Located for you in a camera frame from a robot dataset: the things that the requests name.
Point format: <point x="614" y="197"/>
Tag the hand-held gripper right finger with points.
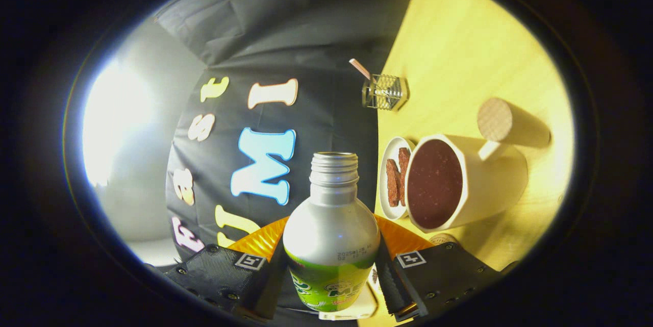
<point x="390" y="286"/>

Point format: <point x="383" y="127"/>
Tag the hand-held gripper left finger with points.
<point x="268" y="286"/>

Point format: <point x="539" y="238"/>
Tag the round cork coaster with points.
<point x="442" y="239"/>

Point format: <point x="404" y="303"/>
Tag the silver green label bottle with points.
<point x="331" y="225"/>

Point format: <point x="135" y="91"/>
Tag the white divided bean dish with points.
<point x="365" y="306"/>

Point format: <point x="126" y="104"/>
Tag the brown meat piece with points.
<point x="404" y="174"/>
<point x="393" y="184"/>

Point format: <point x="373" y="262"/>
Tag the white oval plate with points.
<point x="391" y="148"/>

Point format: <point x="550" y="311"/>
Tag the pink stick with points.
<point x="359" y="68"/>

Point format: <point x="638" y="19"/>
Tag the light wooden table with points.
<point x="459" y="51"/>

